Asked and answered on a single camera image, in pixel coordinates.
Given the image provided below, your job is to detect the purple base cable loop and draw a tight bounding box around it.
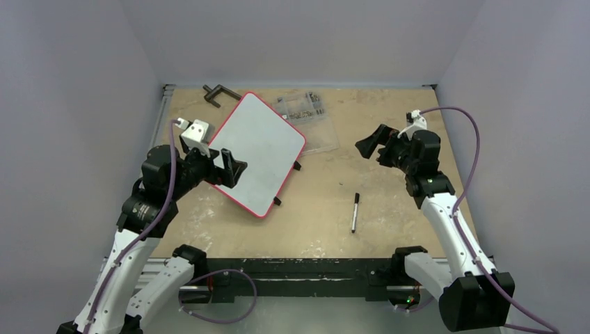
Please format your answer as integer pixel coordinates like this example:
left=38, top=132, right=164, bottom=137
left=178, top=269, right=257, bottom=324

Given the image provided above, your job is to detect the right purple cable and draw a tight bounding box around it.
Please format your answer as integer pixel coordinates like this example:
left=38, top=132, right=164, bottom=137
left=419, top=106, right=561, bottom=334

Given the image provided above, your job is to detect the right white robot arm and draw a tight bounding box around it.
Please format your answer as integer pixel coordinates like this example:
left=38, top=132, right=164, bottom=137
left=355, top=125, right=515, bottom=332

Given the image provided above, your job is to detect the red framed whiteboard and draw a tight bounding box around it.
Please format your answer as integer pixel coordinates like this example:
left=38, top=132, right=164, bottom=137
left=209, top=91, right=306, bottom=218

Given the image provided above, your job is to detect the clear plastic parts box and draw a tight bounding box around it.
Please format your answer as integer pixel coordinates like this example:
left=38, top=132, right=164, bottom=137
left=271, top=91, right=340, bottom=155

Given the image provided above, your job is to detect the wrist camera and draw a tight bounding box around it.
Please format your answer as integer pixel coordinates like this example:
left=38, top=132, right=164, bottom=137
left=175, top=118, right=215, bottom=158
left=397, top=109, right=427, bottom=139

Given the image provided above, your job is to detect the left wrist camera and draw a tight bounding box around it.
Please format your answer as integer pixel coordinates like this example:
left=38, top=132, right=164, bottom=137
left=175, top=118, right=215, bottom=158

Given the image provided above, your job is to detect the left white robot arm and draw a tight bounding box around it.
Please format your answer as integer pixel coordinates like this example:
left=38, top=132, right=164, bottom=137
left=57, top=144, right=248, bottom=333

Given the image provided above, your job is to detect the black metal clamp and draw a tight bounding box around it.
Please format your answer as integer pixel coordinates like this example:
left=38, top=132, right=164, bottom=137
left=202, top=84, right=242, bottom=109

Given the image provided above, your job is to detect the white whiteboard marker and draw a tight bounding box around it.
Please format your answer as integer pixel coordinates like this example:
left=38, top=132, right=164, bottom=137
left=351, top=193, right=360, bottom=234

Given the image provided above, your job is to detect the aluminium frame rail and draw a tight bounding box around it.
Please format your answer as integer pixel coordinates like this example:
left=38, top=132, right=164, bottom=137
left=94, top=84, right=177, bottom=292

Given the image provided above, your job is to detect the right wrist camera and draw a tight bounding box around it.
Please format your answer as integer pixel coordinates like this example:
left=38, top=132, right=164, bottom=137
left=397, top=109, right=427, bottom=139

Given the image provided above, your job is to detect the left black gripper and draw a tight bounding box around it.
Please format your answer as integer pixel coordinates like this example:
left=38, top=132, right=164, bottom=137
left=168, top=143, right=246, bottom=200

